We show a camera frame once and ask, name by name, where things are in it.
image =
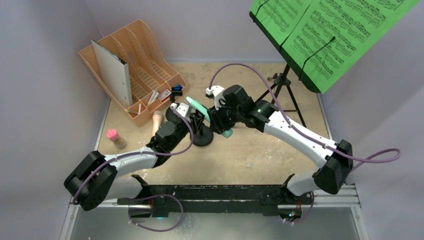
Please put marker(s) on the grey binder folder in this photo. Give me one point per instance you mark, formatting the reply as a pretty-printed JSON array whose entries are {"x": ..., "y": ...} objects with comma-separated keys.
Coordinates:
[{"x": 114, "y": 73}]

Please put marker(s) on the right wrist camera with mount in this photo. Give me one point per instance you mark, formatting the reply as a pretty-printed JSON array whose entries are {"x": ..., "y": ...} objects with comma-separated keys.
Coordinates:
[{"x": 215, "y": 92}]

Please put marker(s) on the red white staples box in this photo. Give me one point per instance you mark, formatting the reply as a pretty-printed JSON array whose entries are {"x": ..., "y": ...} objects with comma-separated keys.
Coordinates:
[{"x": 164, "y": 95}]

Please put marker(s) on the orange plastic file organizer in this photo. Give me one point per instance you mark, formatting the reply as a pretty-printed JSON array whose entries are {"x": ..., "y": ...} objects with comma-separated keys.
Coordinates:
[{"x": 148, "y": 70}]

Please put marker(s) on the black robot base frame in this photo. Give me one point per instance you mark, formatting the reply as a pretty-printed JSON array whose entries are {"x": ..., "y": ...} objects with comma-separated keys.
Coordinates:
[{"x": 267, "y": 200}]

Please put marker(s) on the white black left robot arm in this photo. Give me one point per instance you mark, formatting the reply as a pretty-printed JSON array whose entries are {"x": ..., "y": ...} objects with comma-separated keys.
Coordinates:
[{"x": 90, "y": 182}]

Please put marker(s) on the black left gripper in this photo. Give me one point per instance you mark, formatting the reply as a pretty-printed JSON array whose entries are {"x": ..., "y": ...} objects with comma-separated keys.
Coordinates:
[{"x": 184, "y": 121}]

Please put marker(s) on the green capped marker middle slot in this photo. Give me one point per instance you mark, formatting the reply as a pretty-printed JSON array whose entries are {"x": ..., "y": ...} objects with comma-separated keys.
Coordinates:
[{"x": 151, "y": 96}]

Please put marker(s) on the mint green toy microphone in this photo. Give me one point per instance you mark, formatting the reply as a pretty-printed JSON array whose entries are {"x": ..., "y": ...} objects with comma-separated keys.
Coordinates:
[{"x": 204, "y": 111}]

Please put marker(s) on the green sheet music paper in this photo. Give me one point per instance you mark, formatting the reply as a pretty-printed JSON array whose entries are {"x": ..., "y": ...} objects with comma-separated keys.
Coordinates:
[{"x": 322, "y": 39}]

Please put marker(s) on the green capped marker slot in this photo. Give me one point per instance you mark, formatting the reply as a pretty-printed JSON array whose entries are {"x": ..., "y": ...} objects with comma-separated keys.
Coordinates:
[
  {"x": 132, "y": 112},
  {"x": 151, "y": 96}
]

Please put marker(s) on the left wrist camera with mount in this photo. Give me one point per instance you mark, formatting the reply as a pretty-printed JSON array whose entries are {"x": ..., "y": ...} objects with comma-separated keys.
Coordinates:
[{"x": 181, "y": 110}]

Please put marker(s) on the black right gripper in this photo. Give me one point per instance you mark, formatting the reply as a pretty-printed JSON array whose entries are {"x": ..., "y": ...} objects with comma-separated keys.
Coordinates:
[{"x": 216, "y": 119}]

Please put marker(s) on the pink toy microphone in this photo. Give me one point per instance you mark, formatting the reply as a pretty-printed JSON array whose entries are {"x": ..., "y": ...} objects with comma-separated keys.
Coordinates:
[{"x": 157, "y": 119}]

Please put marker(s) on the pink capped bottle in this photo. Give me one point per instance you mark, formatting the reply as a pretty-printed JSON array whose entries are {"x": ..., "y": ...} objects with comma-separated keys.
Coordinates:
[{"x": 118, "y": 141}]

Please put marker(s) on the black mic stand with green mic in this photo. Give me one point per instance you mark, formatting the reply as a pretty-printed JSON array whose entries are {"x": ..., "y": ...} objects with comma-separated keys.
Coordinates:
[{"x": 203, "y": 135}]

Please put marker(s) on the black mic stand for pink mic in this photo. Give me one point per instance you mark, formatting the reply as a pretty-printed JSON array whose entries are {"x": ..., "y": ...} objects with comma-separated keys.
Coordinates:
[{"x": 170, "y": 117}]

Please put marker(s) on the blue small box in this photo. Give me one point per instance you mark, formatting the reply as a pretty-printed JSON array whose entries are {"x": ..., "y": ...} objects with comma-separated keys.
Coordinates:
[{"x": 178, "y": 88}]

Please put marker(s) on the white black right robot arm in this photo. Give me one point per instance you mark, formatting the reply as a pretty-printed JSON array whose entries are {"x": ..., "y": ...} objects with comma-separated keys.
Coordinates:
[{"x": 332, "y": 168}]

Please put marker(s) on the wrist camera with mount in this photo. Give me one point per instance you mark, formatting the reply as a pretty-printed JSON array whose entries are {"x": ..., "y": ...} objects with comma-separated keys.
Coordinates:
[
  {"x": 181, "y": 110},
  {"x": 215, "y": 92}
]

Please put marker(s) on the green capped marker front slot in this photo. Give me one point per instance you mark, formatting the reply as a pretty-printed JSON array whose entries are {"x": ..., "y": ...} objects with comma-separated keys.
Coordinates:
[{"x": 132, "y": 112}]

